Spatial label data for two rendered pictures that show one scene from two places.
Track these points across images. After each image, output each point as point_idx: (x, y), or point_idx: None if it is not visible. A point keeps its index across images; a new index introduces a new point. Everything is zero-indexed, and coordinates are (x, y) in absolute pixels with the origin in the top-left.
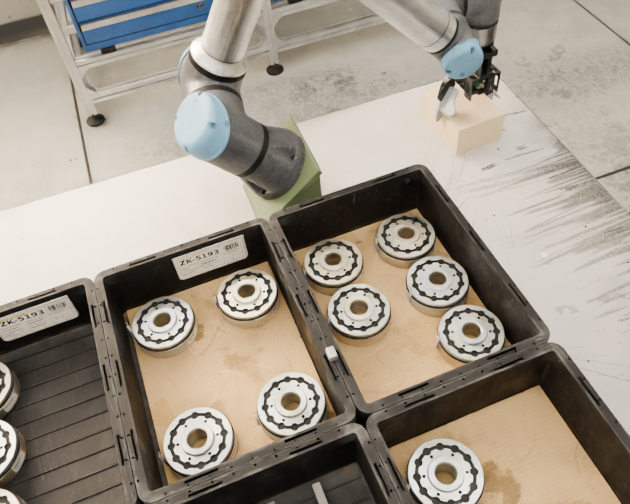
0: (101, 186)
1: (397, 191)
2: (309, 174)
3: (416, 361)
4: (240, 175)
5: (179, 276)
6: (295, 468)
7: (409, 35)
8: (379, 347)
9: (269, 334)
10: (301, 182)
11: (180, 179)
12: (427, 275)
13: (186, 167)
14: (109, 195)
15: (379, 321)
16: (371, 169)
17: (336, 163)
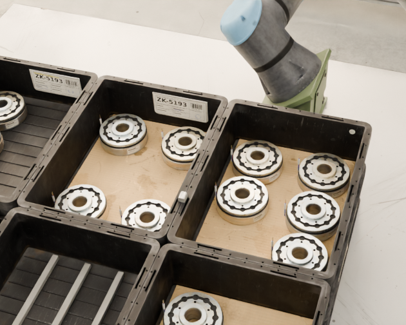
0: (183, 37)
1: (342, 136)
2: (303, 95)
3: (251, 252)
4: (254, 69)
5: (154, 108)
6: (109, 247)
7: None
8: (237, 229)
9: (179, 178)
10: (295, 98)
11: (238, 60)
12: (308, 202)
13: None
14: (183, 46)
15: (247, 210)
16: (381, 129)
17: (359, 109)
